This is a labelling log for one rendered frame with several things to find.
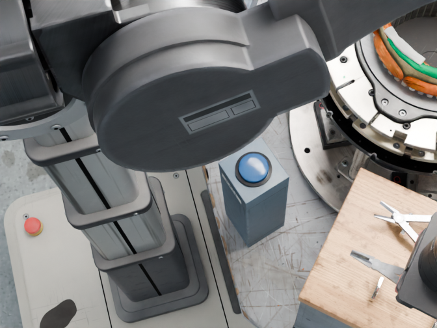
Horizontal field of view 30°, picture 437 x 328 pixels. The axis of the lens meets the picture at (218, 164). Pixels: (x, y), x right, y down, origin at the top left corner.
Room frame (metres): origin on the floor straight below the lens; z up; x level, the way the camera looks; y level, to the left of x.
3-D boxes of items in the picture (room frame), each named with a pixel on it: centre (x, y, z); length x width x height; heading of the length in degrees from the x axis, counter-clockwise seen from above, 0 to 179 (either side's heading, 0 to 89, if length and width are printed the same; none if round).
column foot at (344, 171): (0.40, -0.22, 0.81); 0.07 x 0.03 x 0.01; 38
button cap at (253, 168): (0.35, -0.05, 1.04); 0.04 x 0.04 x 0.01
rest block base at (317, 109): (0.49, -0.20, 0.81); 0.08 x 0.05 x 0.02; 2
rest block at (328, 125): (0.48, -0.20, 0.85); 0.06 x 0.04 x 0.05; 2
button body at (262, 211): (0.35, -0.05, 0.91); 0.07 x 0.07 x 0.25; 24
